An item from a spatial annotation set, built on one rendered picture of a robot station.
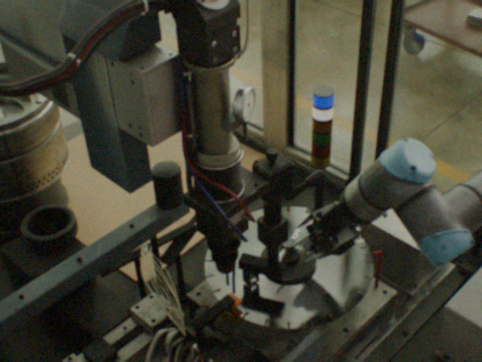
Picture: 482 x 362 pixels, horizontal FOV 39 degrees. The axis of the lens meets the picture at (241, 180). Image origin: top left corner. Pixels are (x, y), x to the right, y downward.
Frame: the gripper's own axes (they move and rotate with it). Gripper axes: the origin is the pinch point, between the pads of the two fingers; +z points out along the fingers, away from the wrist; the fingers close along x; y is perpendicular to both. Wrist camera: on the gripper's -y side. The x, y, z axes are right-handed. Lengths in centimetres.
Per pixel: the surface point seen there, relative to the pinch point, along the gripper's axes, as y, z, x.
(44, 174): 22, 40, -51
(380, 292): -14.2, 5.2, 13.4
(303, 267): 1.8, 2.5, 1.8
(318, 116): -18.5, -4.5, -23.9
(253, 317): 16.0, 4.9, 5.4
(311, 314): 8.2, 0.2, 10.4
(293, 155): -42, 33, -31
